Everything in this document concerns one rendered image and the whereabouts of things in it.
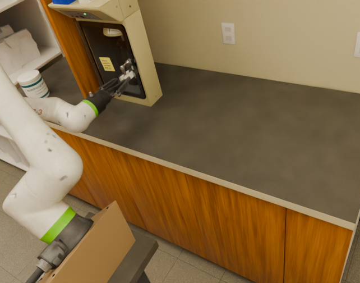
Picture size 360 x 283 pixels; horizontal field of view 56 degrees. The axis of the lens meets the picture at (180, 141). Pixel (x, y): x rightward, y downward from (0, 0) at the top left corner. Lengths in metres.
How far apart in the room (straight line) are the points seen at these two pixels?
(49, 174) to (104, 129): 0.80
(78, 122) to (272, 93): 0.92
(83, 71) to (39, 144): 0.96
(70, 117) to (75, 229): 0.54
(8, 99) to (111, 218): 0.46
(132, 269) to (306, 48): 1.21
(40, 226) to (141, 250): 0.34
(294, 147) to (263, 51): 0.58
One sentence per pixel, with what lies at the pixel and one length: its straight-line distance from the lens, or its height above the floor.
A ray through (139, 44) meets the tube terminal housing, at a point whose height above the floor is 1.27.
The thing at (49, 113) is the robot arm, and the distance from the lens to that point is 1.50.
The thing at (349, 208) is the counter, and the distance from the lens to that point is 1.27.
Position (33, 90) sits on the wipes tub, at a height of 1.02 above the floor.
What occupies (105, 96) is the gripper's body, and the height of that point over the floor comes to 1.16.
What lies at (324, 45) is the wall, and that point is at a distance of 1.69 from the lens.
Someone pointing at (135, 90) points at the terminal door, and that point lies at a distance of 1.75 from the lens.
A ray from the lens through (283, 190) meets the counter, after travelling 1.28.
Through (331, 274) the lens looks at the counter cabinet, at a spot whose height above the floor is 0.51.
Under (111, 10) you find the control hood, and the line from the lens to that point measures 1.51.
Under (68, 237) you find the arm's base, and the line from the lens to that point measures 1.08.
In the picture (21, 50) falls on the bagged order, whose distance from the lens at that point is 2.79.
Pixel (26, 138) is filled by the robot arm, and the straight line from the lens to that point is 1.03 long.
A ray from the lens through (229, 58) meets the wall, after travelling 1.90.
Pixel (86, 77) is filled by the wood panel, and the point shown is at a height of 1.08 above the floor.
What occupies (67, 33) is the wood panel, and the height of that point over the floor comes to 1.34.
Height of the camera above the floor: 1.93
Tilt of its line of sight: 41 degrees down
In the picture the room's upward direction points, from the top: 14 degrees counter-clockwise
